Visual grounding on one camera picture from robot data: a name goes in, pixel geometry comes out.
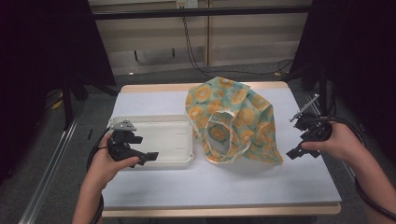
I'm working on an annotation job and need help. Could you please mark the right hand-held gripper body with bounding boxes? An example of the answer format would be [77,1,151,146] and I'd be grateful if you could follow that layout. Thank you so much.
[289,93,333,143]

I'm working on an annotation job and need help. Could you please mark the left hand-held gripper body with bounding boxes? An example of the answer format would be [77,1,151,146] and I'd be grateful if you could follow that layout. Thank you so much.
[106,119,145,161]

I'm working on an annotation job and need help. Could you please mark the white plastic tray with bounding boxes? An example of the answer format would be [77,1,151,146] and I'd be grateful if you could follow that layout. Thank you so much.
[107,114,196,171]

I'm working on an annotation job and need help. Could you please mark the orange print cloth bag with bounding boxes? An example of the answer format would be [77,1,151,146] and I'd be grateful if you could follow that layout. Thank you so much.
[185,77,284,165]

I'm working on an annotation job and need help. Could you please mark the person's left hand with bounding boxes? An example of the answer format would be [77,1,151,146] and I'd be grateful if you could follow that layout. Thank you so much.
[88,133,140,191]

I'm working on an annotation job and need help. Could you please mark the person's right hand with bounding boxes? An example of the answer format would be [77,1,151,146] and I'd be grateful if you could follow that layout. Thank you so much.
[300,121,367,162]

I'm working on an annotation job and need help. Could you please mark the black metal stand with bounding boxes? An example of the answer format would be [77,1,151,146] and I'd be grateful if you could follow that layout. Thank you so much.
[61,74,120,132]
[317,68,332,117]

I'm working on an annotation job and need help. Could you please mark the black curtain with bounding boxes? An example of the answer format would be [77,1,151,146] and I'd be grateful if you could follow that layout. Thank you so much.
[0,0,117,188]
[288,0,396,162]

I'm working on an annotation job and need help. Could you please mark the black horizontal metal bar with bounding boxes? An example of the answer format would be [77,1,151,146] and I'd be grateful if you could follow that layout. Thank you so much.
[92,5,312,21]

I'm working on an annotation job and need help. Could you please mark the white power outlet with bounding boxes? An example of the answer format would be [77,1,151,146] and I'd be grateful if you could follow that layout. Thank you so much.
[176,0,199,9]

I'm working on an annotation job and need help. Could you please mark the yellow strap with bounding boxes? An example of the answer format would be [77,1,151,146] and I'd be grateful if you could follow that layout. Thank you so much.
[46,89,64,110]

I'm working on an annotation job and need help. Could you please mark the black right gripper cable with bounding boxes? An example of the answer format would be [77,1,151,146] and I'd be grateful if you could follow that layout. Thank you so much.
[306,115,396,222]

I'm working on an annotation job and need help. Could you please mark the black wall cable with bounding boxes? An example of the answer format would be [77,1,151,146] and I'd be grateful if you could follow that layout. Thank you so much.
[181,15,294,77]

